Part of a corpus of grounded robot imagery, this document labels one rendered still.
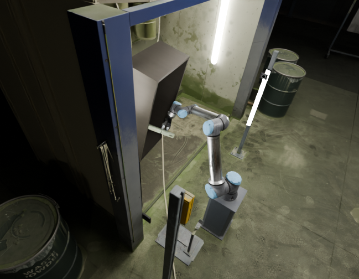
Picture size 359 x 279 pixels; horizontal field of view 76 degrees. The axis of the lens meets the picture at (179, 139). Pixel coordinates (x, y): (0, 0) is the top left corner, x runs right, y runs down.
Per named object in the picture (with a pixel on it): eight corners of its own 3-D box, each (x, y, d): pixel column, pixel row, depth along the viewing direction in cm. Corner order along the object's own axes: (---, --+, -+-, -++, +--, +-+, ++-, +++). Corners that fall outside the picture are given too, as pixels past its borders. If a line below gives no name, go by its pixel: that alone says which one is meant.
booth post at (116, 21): (133, 252, 244) (96, 20, 87) (120, 242, 251) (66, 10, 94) (144, 238, 255) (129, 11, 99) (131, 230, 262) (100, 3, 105)
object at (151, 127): (173, 127, 273) (175, 135, 252) (171, 130, 274) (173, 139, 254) (134, 112, 259) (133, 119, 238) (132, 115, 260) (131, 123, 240)
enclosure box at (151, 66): (115, 148, 280) (122, 61, 192) (144, 122, 320) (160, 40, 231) (139, 163, 275) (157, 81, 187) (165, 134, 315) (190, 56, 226)
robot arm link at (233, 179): (240, 190, 223) (246, 179, 211) (227, 196, 217) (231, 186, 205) (231, 179, 233) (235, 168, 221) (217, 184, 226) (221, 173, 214)
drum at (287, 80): (258, 99, 486) (272, 58, 425) (286, 106, 475) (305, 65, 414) (255, 114, 445) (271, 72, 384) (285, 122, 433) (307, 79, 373)
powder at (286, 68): (273, 60, 425) (273, 60, 424) (303, 67, 415) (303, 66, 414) (271, 73, 387) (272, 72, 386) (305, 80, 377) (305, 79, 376)
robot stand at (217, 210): (232, 220, 280) (247, 190, 236) (221, 241, 261) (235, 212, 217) (211, 206, 291) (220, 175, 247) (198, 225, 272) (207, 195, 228)
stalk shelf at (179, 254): (154, 241, 178) (154, 240, 177) (171, 219, 192) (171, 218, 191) (188, 266, 167) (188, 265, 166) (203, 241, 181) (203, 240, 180)
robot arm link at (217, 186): (229, 196, 212) (225, 119, 185) (213, 203, 206) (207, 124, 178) (219, 189, 225) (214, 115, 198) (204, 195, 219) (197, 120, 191)
